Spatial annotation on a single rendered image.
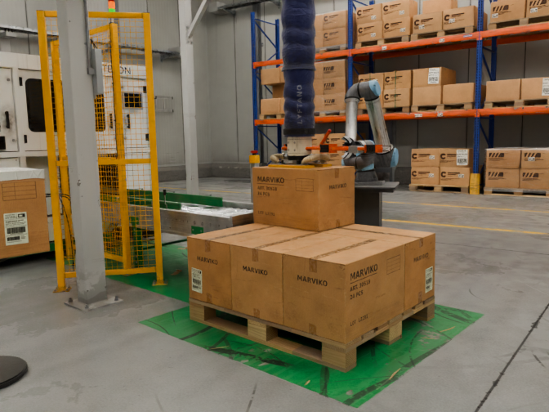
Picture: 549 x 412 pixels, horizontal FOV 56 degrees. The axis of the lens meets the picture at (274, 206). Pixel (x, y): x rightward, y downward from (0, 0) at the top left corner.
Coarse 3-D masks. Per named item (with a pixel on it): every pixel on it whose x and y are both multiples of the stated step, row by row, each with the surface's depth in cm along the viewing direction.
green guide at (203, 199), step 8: (136, 192) 535; (144, 192) 526; (160, 192) 507; (168, 192) 500; (168, 200) 500; (176, 200) 491; (184, 200) 483; (192, 200) 475; (200, 200) 467; (208, 200) 460; (216, 200) 452
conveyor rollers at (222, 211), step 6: (186, 204) 481; (192, 204) 475; (198, 204) 480; (186, 210) 437; (192, 210) 441; (198, 210) 435; (204, 210) 439; (210, 210) 434; (216, 210) 438; (222, 210) 432; (228, 210) 435; (234, 210) 430; (240, 210) 434; (246, 210) 438; (252, 210) 432; (228, 216) 400
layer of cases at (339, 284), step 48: (192, 240) 319; (240, 240) 305; (288, 240) 302; (336, 240) 299; (384, 240) 297; (432, 240) 314; (192, 288) 325; (240, 288) 294; (288, 288) 269; (336, 288) 249; (384, 288) 274; (432, 288) 319; (336, 336) 252
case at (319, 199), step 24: (264, 168) 355; (288, 168) 339; (312, 168) 332; (336, 168) 336; (264, 192) 357; (288, 192) 342; (312, 192) 327; (336, 192) 338; (264, 216) 360; (288, 216) 344; (312, 216) 330; (336, 216) 340
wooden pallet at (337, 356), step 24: (192, 312) 327; (408, 312) 297; (432, 312) 321; (240, 336) 299; (264, 336) 286; (312, 336) 262; (360, 336) 259; (384, 336) 283; (312, 360) 264; (336, 360) 253
